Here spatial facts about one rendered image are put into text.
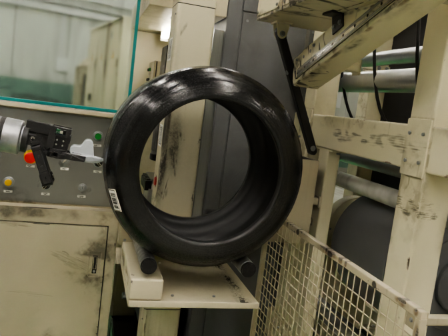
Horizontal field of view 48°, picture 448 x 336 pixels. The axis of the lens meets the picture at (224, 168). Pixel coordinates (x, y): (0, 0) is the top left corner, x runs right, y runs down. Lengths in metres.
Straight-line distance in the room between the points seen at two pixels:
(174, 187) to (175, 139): 0.16
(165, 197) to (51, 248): 0.51
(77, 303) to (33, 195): 0.44
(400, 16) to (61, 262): 1.43
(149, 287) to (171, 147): 0.51
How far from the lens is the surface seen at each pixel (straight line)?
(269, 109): 1.37
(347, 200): 2.18
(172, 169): 1.71
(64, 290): 2.06
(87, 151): 1.40
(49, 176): 1.41
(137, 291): 1.41
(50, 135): 1.38
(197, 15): 1.72
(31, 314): 2.10
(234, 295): 1.53
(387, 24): 1.34
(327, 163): 1.82
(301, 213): 1.80
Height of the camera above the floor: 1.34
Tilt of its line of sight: 7 degrees down
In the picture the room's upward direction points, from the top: 7 degrees clockwise
